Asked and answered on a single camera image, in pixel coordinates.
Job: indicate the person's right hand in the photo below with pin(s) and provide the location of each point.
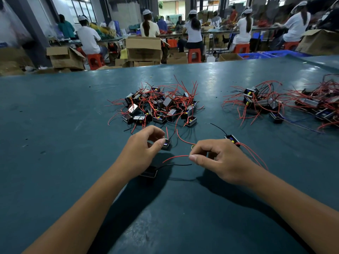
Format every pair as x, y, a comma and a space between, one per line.
228, 161

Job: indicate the person's left hand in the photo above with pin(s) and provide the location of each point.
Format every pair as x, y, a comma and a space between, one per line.
136, 150

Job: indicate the person's right forearm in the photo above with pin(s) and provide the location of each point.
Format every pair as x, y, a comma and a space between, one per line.
299, 214

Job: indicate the person's left forearm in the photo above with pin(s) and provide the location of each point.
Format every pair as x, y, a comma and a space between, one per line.
74, 219

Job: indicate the low cardboard box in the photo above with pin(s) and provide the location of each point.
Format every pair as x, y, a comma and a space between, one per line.
177, 58

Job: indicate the large closed cardboard box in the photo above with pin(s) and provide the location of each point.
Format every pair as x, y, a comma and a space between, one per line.
143, 48

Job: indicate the shallow cardboard box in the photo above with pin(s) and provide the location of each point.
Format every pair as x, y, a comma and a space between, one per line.
231, 57

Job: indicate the blue plastic crate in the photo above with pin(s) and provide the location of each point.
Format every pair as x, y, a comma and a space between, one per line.
255, 56
288, 53

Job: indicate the open cardboard box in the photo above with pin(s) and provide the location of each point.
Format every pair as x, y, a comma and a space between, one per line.
66, 58

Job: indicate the tilted cardboard box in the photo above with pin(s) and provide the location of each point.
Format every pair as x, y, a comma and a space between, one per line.
318, 43

